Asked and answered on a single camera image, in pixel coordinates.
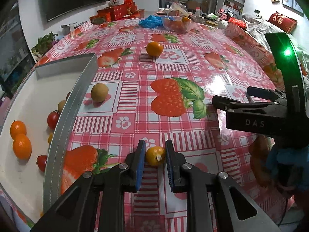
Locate brown round longan fruit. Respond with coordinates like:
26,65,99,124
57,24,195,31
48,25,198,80
91,83,109,103

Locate white sofa with clutter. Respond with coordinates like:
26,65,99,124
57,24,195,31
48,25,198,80
218,8,309,61

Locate blue plastic bag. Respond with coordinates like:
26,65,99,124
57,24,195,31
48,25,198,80
139,15,163,29

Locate red embroidered cushion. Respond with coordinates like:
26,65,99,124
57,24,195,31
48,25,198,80
268,12,297,34

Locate red gift boxes stack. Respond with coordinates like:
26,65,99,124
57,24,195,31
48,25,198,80
89,0,144,25

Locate glass fruit bowl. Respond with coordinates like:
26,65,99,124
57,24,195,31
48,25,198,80
162,16,194,34

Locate glass door cabinet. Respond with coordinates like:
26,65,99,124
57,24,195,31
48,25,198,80
1,3,35,98

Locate small yellow kumquat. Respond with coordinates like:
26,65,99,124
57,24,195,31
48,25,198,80
145,146,166,166
48,132,53,145

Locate right blue-gloved hand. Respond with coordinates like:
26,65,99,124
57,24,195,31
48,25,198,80
266,145,308,194

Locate green leafy vegetables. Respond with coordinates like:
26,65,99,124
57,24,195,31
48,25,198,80
31,32,58,58

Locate strawberry pattern tablecloth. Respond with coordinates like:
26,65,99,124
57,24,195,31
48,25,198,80
37,19,292,222

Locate orange in glass bowl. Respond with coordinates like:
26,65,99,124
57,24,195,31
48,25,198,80
182,17,191,23

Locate orange mandarin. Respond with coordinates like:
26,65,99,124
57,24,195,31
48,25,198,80
13,134,32,160
146,41,163,58

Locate small orange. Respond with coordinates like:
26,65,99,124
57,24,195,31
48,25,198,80
9,120,27,139

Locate grey shallow tray box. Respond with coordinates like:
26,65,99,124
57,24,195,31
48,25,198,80
1,54,97,223

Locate red cherry tomato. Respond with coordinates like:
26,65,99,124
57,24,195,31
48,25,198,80
36,154,48,172
47,111,60,130

